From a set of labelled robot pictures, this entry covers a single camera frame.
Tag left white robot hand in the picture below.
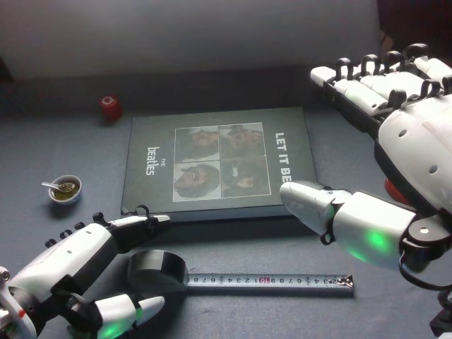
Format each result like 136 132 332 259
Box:
6 204 173 339

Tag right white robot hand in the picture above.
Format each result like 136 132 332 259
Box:
278 42 452 273

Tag grey tape measure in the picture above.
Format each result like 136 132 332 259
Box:
127 249 355 297

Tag black Beatles book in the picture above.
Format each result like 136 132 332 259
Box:
120 105 324 222

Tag red heart block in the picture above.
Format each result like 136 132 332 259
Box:
383 177 404 199

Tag small bowl of green soup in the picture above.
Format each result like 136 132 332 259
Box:
48 174 83 205

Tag small white spoon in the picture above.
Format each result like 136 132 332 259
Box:
41 179 76 194

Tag red cylinder block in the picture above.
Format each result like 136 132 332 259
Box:
98 94 124 122

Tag grey table cloth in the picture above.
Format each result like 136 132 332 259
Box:
0 65 452 339

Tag thin black camera cable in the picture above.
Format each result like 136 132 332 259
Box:
398 243 452 292

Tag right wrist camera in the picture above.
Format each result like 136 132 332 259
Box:
429 282 452 338

